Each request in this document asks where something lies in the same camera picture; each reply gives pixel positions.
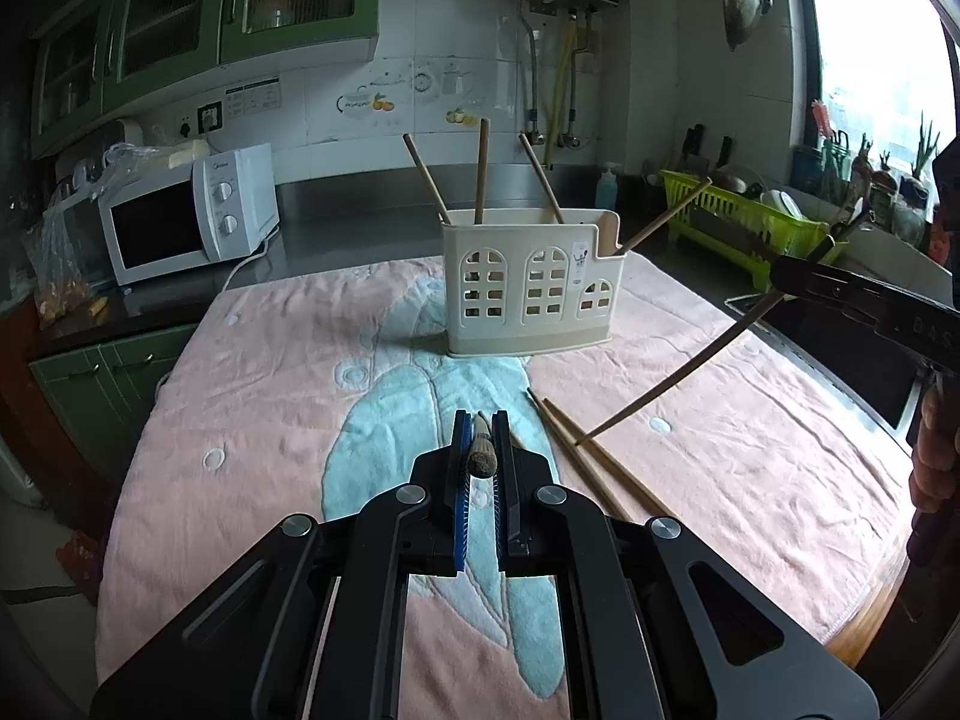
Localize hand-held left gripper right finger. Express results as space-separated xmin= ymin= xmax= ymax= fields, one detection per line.
xmin=491 ymin=411 xmax=880 ymax=720

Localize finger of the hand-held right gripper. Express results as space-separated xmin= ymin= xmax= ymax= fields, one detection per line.
xmin=771 ymin=253 xmax=887 ymax=332

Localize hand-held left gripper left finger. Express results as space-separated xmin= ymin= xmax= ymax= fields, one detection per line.
xmin=90 ymin=411 xmax=476 ymax=720

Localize brown wooden chopstick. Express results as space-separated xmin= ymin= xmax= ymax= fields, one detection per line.
xmin=541 ymin=397 xmax=678 ymax=521
xmin=518 ymin=132 xmax=566 ymax=226
xmin=466 ymin=411 xmax=497 ymax=480
xmin=473 ymin=118 xmax=491 ymax=227
xmin=526 ymin=387 xmax=635 ymax=524
xmin=616 ymin=177 xmax=713 ymax=256
xmin=403 ymin=133 xmax=452 ymax=226
xmin=575 ymin=289 xmax=787 ymax=444

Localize cream plastic utensil holder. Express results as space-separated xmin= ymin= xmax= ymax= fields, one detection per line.
xmin=440 ymin=207 xmax=626 ymax=358

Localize person's right hand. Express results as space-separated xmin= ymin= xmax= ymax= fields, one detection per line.
xmin=910 ymin=388 xmax=960 ymax=520

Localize steel kitchen sink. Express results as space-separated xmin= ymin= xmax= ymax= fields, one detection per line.
xmin=723 ymin=291 xmax=932 ymax=430

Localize white bowl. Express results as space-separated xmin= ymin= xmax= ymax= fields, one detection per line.
xmin=760 ymin=190 xmax=809 ymax=223

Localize green plastic dish rack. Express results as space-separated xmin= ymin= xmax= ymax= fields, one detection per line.
xmin=659 ymin=169 xmax=853 ymax=293

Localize potted window plants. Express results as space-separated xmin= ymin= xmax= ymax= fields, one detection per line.
xmin=813 ymin=100 xmax=947 ymax=242

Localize dish soap bottle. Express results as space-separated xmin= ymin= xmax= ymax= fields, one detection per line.
xmin=595 ymin=162 xmax=624 ymax=215

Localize pink flower-print towel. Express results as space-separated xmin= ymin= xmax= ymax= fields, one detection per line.
xmin=95 ymin=251 xmax=920 ymax=720

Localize green base cabinet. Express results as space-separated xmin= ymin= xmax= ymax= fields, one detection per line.
xmin=30 ymin=328 xmax=200 ymax=482

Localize white microwave oven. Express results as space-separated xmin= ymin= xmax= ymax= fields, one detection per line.
xmin=97 ymin=144 xmax=281 ymax=287

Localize plastic bag of orange snacks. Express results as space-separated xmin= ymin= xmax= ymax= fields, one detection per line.
xmin=21 ymin=197 xmax=115 ymax=325

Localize crumpled clear plastic wrap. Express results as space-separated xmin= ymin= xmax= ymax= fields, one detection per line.
xmin=73 ymin=136 xmax=215 ymax=193

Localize yellow gas hose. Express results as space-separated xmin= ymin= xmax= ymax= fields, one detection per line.
xmin=544 ymin=15 xmax=580 ymax=167

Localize white microwave power cable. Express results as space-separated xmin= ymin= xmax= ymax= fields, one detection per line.
xmin=222 ymin=235 xmax=281 ymax=290

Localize metal flexible hose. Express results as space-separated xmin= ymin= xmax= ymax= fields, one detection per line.
xmin=523 ymin=11 xmax=544 ymax=145

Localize fruit wall sticker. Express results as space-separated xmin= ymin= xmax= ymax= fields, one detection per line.
xmin=337 ymin=63 xmax=482 ymax=128

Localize white wall label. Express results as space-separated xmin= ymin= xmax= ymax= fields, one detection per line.
xmin=225 ymin=76 xmax=283 ymax=118

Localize green wall cabinets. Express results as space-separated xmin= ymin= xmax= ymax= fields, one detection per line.
xmin=30 ymin=0 xmax=383 ymax=159

